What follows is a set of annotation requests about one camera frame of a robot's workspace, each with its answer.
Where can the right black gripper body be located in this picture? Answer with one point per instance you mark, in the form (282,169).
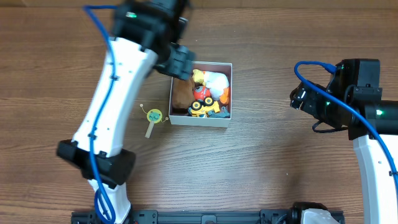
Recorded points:
(304,99)

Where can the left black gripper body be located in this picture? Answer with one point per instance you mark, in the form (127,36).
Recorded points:
(176,63)

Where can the brown plush toy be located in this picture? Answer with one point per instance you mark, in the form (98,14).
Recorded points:
(182,93)

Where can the red ball toy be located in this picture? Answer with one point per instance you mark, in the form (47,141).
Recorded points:
(201,93)

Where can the white plush duck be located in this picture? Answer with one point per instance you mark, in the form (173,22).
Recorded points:
(217,83)

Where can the yellow toy crane truck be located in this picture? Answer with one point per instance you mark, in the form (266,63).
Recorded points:
(208,108)

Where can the yellow cat rattle drum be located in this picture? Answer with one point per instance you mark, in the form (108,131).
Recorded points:
(154,116)

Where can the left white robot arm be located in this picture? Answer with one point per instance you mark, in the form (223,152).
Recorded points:
(144,38)

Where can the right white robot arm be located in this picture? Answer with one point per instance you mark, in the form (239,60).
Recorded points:
(378,165)

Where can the white box pink interior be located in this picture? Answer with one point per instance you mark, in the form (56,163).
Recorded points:
(177,118)

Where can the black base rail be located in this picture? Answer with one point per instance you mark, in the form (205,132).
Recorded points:
(155,217)

